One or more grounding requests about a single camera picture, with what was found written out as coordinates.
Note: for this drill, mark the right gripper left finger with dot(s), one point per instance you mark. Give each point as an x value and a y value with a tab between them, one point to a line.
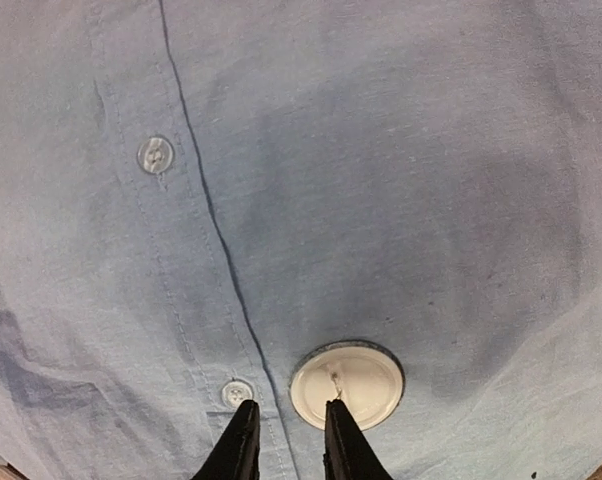
236	454

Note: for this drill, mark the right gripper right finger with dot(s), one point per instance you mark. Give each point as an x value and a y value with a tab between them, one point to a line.
348	455

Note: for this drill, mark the light blue shirt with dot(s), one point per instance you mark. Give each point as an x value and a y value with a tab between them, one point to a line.
196	195

